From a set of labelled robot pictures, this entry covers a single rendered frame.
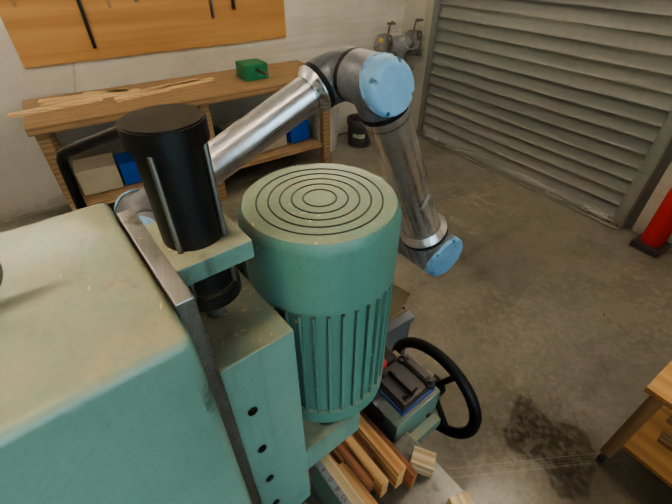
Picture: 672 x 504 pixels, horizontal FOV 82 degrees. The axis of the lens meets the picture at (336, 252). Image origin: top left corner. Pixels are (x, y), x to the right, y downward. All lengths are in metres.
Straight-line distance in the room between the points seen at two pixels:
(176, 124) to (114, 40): 3.31
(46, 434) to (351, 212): 0.28
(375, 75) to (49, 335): 0.71
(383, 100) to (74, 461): 0.76
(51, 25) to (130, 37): 0.48
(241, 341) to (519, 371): 1.99
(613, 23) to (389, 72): 2.74
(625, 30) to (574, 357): 2.14
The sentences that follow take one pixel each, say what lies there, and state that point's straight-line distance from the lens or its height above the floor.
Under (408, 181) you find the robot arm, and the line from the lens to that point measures 1.03.
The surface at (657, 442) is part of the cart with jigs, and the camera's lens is 2.12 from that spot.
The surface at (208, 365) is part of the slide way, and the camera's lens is 0.35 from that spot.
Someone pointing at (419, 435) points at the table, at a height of 0.87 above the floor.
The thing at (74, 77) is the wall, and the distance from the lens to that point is 3.63.
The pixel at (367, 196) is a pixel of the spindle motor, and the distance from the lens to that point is 0.42.
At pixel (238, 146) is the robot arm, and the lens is 0.90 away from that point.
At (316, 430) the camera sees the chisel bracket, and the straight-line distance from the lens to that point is 0.72.
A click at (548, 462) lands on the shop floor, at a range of 2.07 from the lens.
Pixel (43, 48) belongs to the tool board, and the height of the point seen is 1.15.
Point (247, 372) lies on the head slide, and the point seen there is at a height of 1.40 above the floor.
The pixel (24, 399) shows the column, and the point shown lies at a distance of 0.28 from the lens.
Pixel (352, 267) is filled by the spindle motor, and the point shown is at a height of 1.48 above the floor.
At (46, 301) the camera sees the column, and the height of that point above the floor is 1.52.
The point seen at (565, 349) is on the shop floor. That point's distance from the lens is 2.49.
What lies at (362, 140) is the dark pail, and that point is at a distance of 4.26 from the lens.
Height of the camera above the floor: 1.72
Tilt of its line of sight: 39 degrees down
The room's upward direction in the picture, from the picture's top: straight up
